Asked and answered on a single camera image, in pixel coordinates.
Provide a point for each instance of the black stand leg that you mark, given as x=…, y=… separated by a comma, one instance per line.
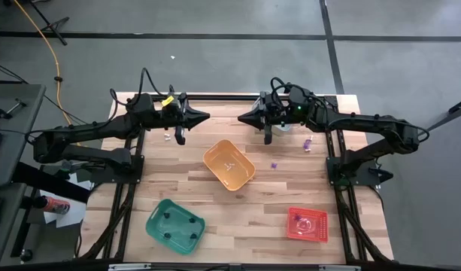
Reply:
x=459, y=107

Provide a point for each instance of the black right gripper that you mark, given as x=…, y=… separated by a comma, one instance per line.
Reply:
x=281, y=118

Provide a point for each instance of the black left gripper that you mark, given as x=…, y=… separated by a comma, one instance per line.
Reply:
x=166, y=121

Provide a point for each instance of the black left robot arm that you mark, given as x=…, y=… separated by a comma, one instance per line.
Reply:
x=102, y=128

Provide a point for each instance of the grey side desk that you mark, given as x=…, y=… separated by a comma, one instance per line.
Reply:
x=16, y=150
x=8, y=233

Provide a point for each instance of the yellow plastic bin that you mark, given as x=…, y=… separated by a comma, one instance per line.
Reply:
x=215, y=158

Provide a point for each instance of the black tripod stand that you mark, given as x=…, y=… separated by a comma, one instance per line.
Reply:
x=49, y=27

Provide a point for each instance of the black flat bar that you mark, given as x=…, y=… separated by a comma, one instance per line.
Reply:
x=46, y=180

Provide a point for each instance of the black rail clip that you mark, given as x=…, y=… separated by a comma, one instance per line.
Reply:
x=171, y=89

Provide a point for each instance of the silver metal bracket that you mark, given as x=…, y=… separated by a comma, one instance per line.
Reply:
x=128, y=267
x=339, y=268

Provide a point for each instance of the red plastic basket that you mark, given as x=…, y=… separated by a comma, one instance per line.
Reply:
x=320, y=226

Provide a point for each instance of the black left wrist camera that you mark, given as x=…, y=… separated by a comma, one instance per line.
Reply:
x=173, y=111

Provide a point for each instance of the white paper sheets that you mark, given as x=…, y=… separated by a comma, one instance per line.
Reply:
x=73, y=216

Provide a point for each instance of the white plastic bin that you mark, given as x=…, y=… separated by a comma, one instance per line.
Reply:
x=284, y=128

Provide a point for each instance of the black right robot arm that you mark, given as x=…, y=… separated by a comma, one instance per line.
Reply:
x=365, y=122

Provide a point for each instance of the orange spray can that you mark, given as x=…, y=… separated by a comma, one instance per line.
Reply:
x=57, y=206

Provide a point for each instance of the teal plastic bin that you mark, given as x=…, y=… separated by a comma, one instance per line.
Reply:
x=179, y=227

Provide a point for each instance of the yellow paper tag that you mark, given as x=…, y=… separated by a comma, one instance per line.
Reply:
x=167, y=100

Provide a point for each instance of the black round knob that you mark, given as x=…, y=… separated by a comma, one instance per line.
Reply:
x=26, y=256

